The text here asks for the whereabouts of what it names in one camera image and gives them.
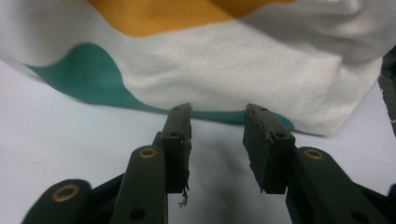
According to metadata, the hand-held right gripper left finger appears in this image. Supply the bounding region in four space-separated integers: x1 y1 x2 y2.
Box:
153 103 193 194

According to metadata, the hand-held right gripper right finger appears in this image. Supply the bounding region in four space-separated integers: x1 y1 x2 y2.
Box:
242 103 297 195

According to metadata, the white tote bag orange green print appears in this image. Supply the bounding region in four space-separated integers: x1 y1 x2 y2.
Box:
0 0 396 137

